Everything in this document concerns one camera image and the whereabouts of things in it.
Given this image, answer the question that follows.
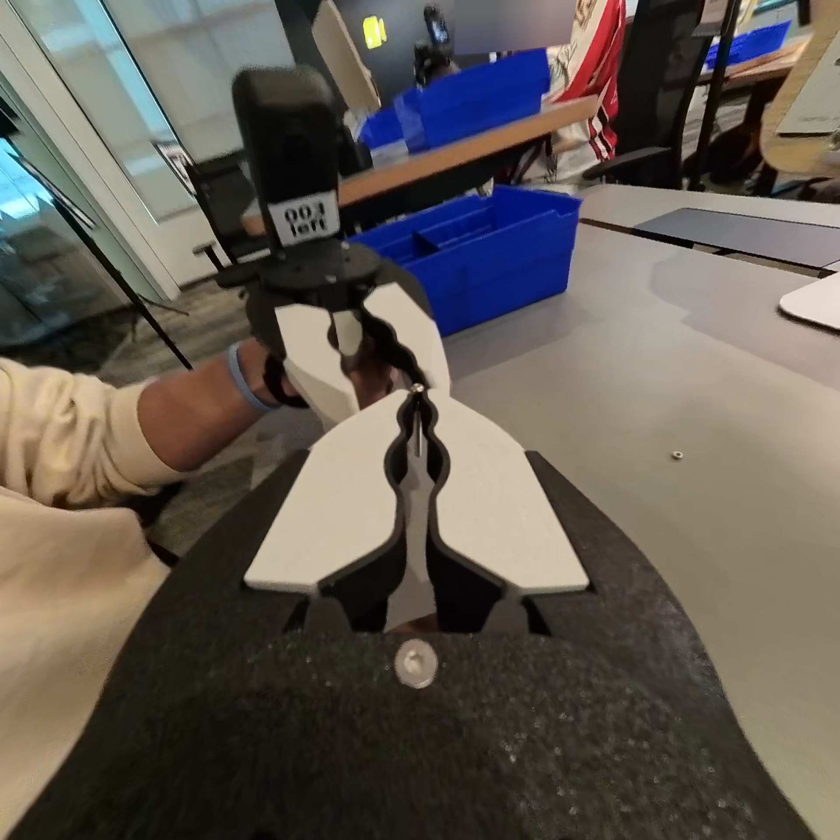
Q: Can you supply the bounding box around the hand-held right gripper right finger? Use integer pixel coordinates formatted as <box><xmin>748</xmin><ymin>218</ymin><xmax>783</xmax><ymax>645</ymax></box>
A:
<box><xmin>420</xmin><ymin>390</ymin><xmax>592</xmax><ymax>634</ymax></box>

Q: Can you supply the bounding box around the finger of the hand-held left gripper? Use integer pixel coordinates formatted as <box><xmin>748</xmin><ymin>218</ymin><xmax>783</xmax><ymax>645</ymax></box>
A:
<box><xmin>273</xmin><ymin>302</ymin><xmax>362</xmax><ymax>433</ymax></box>
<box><xmin>357</xmin><ymin>282</ymin><xmax>455</xmax><ymax>391</ymax></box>

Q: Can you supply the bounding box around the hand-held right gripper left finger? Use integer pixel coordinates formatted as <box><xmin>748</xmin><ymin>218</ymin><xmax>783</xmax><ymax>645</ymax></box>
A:
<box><xmin>243</xmin><ymin>390</ymin><xmax>413</xmax><ymax>634</ymax></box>

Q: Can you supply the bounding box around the person's left forearm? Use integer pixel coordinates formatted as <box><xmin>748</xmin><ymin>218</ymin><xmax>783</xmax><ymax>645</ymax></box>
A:
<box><xmin>0</xmin><ymin>354</ymin><xmax>260</xmax><ymax>509</ymax></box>

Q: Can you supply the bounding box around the person's left hand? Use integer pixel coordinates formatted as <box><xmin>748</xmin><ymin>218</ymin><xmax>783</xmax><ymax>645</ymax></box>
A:
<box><xmin>247</xmin><ymin>335</ymin><xmax>399</xmax><ymax>416</ymax></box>

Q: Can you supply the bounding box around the blue wristband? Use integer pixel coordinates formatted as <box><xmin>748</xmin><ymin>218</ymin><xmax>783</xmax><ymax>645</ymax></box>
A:
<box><xmin>227</xmin><ymin>343</ymin><xmax>282</xmax><ymax>414</ymax></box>

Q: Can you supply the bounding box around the black office chair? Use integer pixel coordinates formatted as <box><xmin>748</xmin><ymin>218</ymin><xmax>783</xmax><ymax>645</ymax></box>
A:
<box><xmin>192</xmin><ymin>150</ymin><xmax>266</xmax><ymax>271</ymax></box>
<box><xmin>583</xmin><ymin>0</ymin><xmax>713</xmax><ymax>191</ymax></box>

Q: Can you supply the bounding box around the blue divided plastic bin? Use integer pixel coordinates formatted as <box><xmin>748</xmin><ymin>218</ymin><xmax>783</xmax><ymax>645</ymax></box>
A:
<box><xmin>351</xmin><ymin>185</ymin><xmax>584</xmax><ymax>337</ymax></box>

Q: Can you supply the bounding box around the tan wooden board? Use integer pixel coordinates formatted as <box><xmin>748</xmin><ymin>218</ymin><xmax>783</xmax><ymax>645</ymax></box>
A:
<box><xmin>310</xmin><ymin>0</ymin><xmax>383</xmax><ymax>111</ymax></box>

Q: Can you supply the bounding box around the small marker tag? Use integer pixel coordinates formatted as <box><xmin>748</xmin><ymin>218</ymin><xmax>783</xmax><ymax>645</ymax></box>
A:
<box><xmin>153</xmin><ymin>140</ymin><xmax>198</xmax><ymax>194</ymax></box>

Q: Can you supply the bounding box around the wooden background table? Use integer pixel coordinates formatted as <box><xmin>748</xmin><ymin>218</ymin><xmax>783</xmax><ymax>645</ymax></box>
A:
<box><xmin>241</xmin><ymin>95</ymin><xmax>601</xmax><ymax>238</ymax></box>

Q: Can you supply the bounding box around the white board stand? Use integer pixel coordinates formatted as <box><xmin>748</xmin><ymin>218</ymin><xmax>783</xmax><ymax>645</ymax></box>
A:
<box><xmin>778</xmin><ymin>271</ymin><xmax>840</xmax><ymax>330</ymax></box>

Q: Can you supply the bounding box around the printed instruction board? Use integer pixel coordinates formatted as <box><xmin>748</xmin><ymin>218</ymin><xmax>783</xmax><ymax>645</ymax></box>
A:
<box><xmin>763</xmin><ymin>0</ymin><xmax>840</xmax><ymax>179</ymax></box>

